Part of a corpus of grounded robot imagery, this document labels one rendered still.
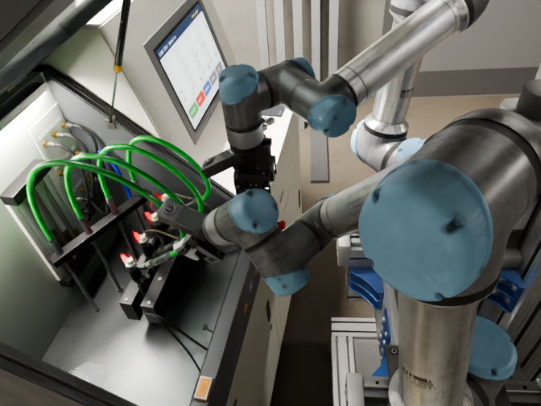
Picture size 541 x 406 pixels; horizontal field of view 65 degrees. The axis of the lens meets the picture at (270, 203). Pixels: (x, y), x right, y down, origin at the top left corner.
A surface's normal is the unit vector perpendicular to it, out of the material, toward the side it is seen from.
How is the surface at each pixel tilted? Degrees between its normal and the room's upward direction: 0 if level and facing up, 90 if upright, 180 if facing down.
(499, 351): 8
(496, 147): 16
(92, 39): 90
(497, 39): 90
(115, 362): 0
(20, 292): 90
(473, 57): 90
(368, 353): 0
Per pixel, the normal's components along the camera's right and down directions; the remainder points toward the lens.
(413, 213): -0.72, 0.43
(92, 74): -0.20, 0.69
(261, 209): 0.51, -0.25
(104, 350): -0.07, -0.72
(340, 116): 0.54, 0.55
